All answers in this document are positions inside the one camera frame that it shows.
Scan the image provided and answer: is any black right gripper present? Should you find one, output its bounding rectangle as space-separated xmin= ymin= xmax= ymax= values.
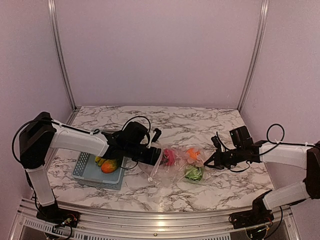
xmin=203 ymin=146 xmax=244 ymax=170

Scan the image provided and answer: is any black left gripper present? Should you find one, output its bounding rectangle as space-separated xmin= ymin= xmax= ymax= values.
xmin=125 ymin=143 xmax=169 ymax=167

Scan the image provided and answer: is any orange fake fruit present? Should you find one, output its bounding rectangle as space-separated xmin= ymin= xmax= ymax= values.
xmin=186 ymin=147 xmax=201 ymax=164

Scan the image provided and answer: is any clear polka dot zip bag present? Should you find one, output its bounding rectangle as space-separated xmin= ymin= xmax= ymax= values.
xmin=138 ymin=145 xmax=214 ymax=188

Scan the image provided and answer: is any orange green fake mango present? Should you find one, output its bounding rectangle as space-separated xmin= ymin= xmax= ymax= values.
xmin=100 ymin=160 xmax=118 ymax=174

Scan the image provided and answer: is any yellow fake banana bunch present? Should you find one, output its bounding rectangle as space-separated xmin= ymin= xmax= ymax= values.
xmin=95 ymin=156 xmax=106 ymax=167

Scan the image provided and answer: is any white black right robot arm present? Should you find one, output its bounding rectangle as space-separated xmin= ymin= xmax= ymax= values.
xmin=203 ymin=126 xmax=320 ymax=229

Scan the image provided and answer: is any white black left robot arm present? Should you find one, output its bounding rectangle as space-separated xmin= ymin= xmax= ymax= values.
xmin=11 ymin=111 xmax=163 ymax=225

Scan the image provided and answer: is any green fake lettuce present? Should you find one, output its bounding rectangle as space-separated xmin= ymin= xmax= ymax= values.
xmin=184 ymin=165 xmax=204 ymax=181

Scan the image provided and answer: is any pink fake fruit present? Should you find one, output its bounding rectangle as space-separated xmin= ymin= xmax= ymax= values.
xmin=161 ymin=148 xmax=176 ymax=166

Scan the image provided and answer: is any light blue plastic basket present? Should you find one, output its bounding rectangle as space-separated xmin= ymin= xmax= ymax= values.
xmin=71 ymin=136 xmax=126 ymax=190

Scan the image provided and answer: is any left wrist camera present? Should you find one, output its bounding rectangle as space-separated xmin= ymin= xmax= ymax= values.
xmin=146 ymin=128 xmax=162 ymax=149

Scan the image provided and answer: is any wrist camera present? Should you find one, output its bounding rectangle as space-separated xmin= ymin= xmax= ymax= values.
xmin=146 ymin=128 xmax=162 ymax=149
xmin=211 ymin=132 xmax=222 ymax=152

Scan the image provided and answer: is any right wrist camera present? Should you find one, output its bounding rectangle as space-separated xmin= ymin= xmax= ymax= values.
xmin=211 ymin=132 xmax=222 ymax=152

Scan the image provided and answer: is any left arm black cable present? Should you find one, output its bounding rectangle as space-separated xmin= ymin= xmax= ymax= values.
xmin=11 ymin=115 xmax=153 ymax=171

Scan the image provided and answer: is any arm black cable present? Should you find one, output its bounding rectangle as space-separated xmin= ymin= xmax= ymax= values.
xmin=11 ymin=115 xmax=153 ymax=171
xmin=219 ymin=123 xmax=320 ymax=173

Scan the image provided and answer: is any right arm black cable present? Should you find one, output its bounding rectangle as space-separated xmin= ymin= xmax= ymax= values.
xmin=219 ymin=123 xmax=320 ymax=173

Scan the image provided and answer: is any front aluminium rail base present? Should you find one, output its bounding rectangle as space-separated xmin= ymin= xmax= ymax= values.
xmin=7 ymin=198 xmax=302 ymax=240

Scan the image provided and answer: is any right aluminium frame post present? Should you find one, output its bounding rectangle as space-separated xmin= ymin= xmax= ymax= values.
xmin=237 ymin=0 xmax=270 ymax=113

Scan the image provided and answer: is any aluminium frame post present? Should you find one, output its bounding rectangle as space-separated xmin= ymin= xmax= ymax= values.
xmin=47 ymin=0 xmax=77 ymax=112
xmin=237 ymin=0 xmax=270 ymax=113

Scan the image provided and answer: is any left aluminium frame post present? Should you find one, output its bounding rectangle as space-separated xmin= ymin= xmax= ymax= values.
xmin=47 ymin=0 xmax=77 ymax=112

